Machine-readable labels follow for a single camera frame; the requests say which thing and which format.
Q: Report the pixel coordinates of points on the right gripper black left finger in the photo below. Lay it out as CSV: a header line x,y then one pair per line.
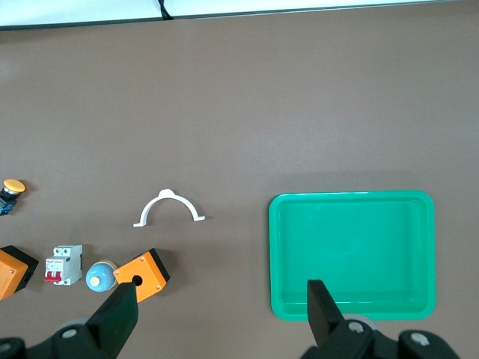
x,y
116,318

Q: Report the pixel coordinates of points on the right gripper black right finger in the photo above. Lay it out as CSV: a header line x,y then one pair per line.
x,y
323,321

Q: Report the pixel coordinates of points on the white circuit breaker red switches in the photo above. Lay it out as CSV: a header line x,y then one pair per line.
x,y
65,261

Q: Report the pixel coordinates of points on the light blue round dome buzzer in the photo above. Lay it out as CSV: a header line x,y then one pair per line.
x,y
101,275

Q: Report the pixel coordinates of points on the orange button box with hole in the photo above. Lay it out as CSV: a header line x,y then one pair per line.
x,y
9,273
147,269

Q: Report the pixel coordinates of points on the green plastic tray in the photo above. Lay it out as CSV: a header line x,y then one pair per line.
x,y
355,243

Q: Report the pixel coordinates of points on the small white pipe clamp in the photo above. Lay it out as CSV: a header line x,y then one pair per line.
x,y
164,195

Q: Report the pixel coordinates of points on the yellow mushroom push button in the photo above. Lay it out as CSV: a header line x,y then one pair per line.
x,y
14,185

